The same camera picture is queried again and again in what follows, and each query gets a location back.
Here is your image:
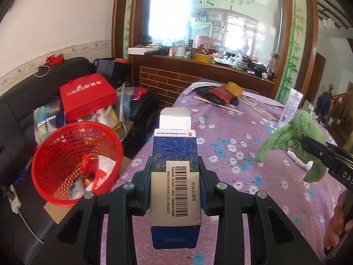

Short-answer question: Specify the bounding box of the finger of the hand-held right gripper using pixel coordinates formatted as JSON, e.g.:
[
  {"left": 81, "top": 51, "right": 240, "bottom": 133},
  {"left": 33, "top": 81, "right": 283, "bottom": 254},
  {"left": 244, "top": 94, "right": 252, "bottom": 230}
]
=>
[{"left": 300, "top": 136, "right": 351, "bottom": 178}]

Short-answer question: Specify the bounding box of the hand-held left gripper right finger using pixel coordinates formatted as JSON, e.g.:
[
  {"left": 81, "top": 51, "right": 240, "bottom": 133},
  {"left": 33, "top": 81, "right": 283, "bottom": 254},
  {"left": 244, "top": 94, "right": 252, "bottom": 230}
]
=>
[{"left": 197, "top": 156, "right": 322, "bottom": 265}]

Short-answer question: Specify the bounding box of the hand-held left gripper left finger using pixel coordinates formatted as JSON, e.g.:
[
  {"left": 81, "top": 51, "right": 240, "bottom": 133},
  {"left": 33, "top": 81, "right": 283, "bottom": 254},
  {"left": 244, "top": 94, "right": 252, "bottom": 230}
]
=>
[{"left": 33, "top": 156, "right": 153, "bottom": 265}]

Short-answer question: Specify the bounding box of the green cloth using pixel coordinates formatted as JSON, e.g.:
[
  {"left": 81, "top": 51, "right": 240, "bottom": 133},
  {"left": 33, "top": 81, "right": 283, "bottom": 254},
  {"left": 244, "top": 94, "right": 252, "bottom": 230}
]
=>
[{"left": 255, "top": 110, "right": 330, "bottom": 183}]

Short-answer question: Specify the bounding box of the blue medicine box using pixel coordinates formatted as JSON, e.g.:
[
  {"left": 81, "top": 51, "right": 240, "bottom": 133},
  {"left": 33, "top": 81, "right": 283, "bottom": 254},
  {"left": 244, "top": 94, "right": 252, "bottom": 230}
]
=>
[{"left": 150, "top": 107, "right": 203, "bottom": 250}]

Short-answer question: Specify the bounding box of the red mesh basket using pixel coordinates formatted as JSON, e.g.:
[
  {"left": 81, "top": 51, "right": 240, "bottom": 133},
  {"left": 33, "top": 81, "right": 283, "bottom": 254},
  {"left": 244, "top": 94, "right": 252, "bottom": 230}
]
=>
[{"left": 31, "top": 121, "right": 124, "bottom": 207}]

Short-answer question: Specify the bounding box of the person's right hand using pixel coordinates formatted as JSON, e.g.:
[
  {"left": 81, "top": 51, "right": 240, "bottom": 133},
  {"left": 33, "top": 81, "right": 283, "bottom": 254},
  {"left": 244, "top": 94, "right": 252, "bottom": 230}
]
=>
[{"left": 323, "top": 190, "right": 353, "bottom": 254}]

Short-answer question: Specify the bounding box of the purple floral tablecloth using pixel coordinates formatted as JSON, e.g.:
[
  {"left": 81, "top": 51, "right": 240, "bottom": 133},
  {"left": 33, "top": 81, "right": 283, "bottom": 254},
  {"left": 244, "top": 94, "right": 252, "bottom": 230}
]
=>
[{"left": 101, "top": 84, "right": 348, "bottom": 265}]

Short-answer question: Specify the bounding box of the long wooden stick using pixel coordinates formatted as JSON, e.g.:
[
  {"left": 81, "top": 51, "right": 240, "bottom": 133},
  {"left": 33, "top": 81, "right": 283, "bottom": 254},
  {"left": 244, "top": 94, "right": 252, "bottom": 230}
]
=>
[{"left": 238, "top": 97, "right": 278, "bottom": 122}]

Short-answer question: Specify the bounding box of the black luggage bag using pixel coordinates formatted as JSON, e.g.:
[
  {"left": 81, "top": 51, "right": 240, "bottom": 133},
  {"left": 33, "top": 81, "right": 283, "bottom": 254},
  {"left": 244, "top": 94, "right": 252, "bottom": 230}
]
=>
[{"left": 130, "top": 90, "right": 159, "bottom": 122}]

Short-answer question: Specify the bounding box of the wooden chopstick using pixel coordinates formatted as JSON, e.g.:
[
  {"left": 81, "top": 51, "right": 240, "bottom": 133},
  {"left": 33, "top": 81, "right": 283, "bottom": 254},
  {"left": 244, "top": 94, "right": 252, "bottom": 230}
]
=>
[{"left": 193, "top": 96, "right": 246, "bottom": 115}]

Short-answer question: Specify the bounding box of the brown cardboard sheet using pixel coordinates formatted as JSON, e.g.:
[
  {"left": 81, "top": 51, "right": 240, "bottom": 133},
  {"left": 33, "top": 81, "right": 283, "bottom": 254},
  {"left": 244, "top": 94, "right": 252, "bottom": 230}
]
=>
[{"left": 43, "top": 155, "right": 134, "bottom": 224}]

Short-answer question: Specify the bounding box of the black pouch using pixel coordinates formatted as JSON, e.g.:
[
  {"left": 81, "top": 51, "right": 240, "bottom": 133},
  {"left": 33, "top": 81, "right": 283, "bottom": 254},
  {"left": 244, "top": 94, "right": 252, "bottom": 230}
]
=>
[{"left": 197, "top": 87, "right": 240, "bottom": 106}]

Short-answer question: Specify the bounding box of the red packet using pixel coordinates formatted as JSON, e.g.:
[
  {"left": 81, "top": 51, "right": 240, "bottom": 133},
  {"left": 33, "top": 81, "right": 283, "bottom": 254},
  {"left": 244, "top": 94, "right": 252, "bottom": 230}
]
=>
[{"left": 208, "top": 87, "right": 235, "bottom": 101}]

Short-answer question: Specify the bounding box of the red gift bag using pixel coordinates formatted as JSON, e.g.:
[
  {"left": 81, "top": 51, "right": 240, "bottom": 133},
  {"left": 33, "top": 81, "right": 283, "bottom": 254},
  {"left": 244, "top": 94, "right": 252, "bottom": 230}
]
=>
[{"left": 59, "top": 73, "right": 118, "bottom": 120}]

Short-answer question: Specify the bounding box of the wooden brick-pattern counter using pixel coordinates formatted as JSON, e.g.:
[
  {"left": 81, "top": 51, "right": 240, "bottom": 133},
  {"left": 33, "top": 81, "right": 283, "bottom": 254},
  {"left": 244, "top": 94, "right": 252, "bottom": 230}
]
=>
[{"left": 130, "top": 52, "right": 276, "bottom": 108}]

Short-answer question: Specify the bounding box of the iridescent shopping bag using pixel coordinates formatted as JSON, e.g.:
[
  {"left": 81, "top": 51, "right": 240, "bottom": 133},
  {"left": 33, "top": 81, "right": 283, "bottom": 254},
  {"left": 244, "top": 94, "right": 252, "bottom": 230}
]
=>
[{"left": 34, "top": 99, "right": 65, "bottom": 147}]

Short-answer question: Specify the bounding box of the dark blue bag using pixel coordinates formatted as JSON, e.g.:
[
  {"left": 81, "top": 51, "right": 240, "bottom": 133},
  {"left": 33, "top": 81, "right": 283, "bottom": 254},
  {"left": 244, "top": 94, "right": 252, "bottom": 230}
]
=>
[{"left": 94, "top": 58, "right": 131, "bottom": 85}]

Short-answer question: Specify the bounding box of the flat white box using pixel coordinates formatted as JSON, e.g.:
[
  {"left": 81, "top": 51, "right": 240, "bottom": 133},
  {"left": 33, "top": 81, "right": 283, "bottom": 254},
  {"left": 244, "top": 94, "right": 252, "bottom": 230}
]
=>
[{"left": 128, "top": 44, "right": 163, "bottom": 55}]

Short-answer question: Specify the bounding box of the black leather sofa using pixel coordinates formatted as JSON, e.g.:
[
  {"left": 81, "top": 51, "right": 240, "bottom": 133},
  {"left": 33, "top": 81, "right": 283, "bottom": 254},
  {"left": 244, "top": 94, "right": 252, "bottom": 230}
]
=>
[{"left": 0, "top": 57, "right": 159, "bottom": 265}]

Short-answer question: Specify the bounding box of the red tassel ornament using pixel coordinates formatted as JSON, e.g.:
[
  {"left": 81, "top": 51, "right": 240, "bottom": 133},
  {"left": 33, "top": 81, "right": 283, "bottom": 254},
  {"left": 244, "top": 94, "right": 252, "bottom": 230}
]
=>
[{"left": 34, "top": 54, "right": 65, "bottom": 77}]

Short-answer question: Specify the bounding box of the wood-framed glass partition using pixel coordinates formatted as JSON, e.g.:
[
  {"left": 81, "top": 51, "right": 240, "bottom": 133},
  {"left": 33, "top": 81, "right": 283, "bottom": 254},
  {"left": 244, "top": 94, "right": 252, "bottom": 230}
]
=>
[{"left": 112, "top": 0, "right": 319, "bottom": 102}]

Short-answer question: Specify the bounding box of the white charger with cable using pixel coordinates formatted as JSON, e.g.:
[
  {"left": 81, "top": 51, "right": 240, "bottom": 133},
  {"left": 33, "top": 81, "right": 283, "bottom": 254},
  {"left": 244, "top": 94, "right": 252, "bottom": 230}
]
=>
[{"left": 8, "top": 185, "right": 45, "bottom": 245}]

